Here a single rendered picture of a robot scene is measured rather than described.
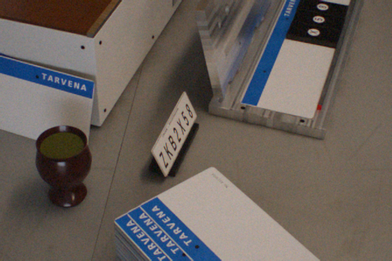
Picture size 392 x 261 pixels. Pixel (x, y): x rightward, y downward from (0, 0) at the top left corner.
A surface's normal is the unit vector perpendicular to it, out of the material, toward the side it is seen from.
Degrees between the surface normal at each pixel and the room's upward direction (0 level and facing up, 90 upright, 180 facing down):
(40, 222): 0
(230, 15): 76
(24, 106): 69
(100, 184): 0
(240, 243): 0
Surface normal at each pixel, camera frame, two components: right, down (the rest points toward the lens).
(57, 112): -0.34, 0.29
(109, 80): 0.95, 0.22
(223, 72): 0.93, 0.04
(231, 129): 0.02, -0.75
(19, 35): -0.31, 0.62
